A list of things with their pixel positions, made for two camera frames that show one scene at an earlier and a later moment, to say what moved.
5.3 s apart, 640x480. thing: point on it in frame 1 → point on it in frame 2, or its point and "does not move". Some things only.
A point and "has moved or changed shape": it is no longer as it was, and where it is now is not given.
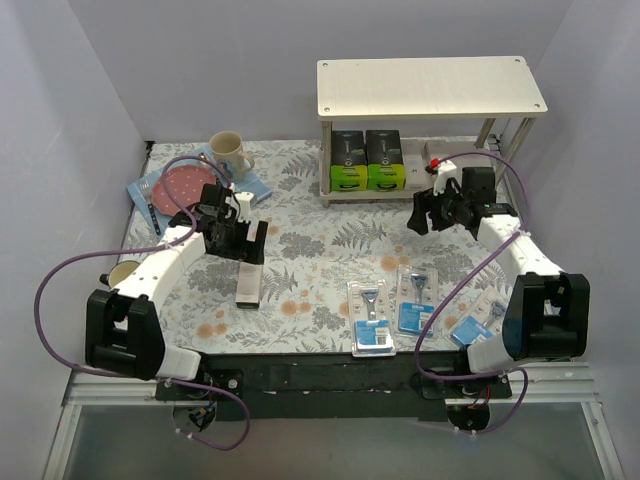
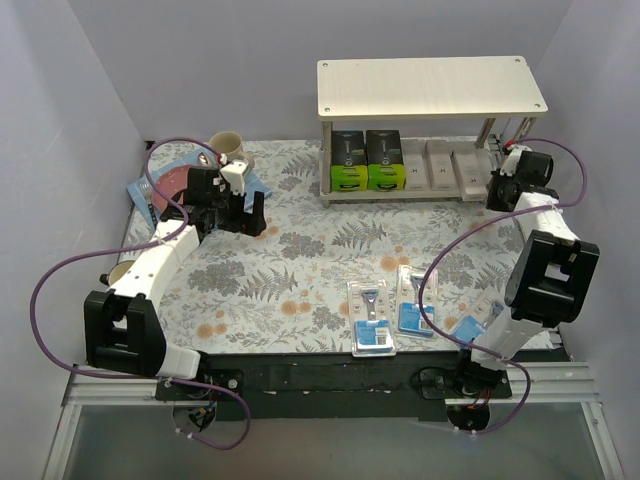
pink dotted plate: [187, 184] does not move
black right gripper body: [435, 211] → [498, 191]
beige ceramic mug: [229, 156] does not move
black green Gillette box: [384, 164] does not move
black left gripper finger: [255, 250] → [254, 222]
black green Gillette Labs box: [348, 161] does not move
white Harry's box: [416, 163] does not move
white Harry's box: [249, 286] has moved or changed shape
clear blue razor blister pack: [371, 328] does not move
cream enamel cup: [118, 273] does not move
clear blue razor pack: [417, 297] does not move
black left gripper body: [245, 245] → [245, 215]
